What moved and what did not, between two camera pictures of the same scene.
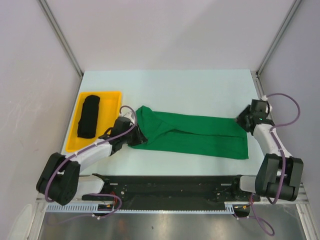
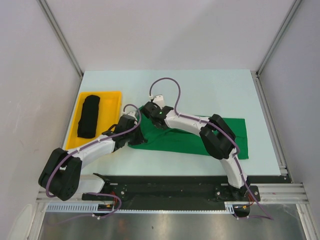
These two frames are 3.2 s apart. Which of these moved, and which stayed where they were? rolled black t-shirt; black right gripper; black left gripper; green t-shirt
Moved: black right gripper
Stayed: black left gripper; rolled black t-shirt; green t-shirt
